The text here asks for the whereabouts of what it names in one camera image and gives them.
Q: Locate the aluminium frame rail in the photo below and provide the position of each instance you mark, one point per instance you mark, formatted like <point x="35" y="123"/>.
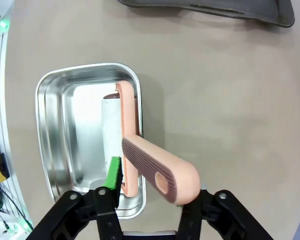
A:
<point x="0" y="100"/>

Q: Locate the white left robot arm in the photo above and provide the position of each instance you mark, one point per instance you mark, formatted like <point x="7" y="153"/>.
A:
<point x="0" y="12"/>

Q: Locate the dark brown serving tray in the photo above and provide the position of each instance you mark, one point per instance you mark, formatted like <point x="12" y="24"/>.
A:
<point x="240" y="7"/>

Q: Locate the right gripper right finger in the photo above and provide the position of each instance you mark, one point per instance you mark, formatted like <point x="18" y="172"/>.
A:
<point x="220" y="220"/>

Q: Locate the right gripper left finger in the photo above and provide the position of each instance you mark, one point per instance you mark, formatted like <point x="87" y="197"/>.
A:
<point x="65" y="220"/>

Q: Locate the rectangular metal tin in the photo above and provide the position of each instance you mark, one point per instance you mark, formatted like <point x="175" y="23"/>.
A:
<point x="55" y="125"/>

